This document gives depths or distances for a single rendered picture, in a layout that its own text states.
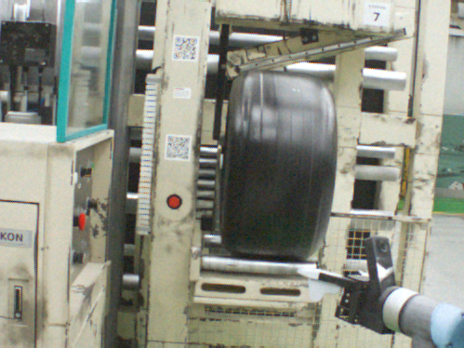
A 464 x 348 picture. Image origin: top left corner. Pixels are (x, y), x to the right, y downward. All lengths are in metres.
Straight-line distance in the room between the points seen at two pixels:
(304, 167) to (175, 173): 0.41
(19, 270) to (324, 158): 0.88
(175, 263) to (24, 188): 0.81
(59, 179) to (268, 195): 0.68
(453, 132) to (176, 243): 10.08
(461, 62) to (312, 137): 10.26
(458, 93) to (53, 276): 10.93
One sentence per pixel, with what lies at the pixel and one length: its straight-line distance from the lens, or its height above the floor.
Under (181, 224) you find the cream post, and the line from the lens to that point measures 2.06.
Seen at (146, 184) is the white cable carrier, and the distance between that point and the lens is 2.06.
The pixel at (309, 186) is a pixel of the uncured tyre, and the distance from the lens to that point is 1.85.
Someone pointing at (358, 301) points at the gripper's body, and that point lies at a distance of 1.25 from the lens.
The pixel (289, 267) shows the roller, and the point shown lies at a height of 0.90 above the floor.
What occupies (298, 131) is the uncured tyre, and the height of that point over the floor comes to 1.30.
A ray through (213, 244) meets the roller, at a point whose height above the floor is 0.90.
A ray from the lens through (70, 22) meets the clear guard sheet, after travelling 1.36.
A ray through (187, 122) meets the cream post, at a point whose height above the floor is 1.30.
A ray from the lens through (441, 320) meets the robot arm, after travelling 1.12.
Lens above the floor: 1.38
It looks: 6 degrees down
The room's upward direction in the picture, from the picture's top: 4 degrees clockwise
